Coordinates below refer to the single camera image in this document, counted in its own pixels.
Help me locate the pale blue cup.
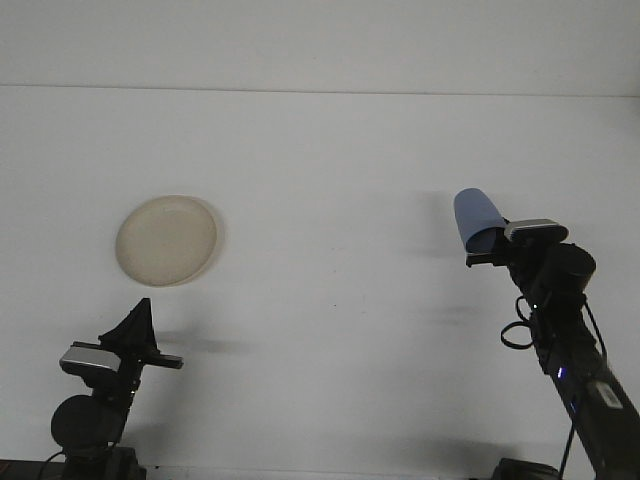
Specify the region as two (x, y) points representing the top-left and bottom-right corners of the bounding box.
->
(453, 187), (506, 256)

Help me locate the pale round plate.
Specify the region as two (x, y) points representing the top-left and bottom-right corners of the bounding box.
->
(115, 194), (226, 288)

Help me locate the pale grey camera box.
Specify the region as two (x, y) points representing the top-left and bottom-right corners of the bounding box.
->
(58, 346), (123, 374)
(503, 218), (570, 245)

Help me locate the black looped cable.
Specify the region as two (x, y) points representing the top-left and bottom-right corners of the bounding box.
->
(499, 294), (534, 351)

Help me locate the thin black cable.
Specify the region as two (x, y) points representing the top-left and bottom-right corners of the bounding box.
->
(558, 297), (610, 480)
(41, 451), (67, 480)

